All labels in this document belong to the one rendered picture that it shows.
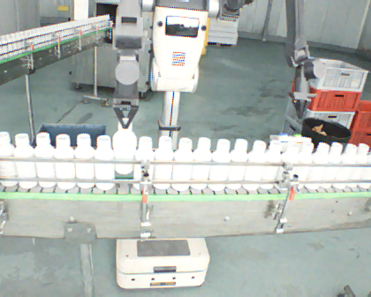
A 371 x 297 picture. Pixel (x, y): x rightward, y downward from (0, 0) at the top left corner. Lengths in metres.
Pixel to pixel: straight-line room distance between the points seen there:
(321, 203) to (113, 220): 0.72
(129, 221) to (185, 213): 0.18
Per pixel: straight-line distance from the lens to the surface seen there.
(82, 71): 4.94
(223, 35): 10.44
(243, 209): 1.06
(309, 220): 1.23
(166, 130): 1.57
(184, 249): 1.84
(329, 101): 3.31
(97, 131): 1.54
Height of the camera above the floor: 1.58
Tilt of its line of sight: 28 degrees down
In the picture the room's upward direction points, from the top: 7 degrees clockwise
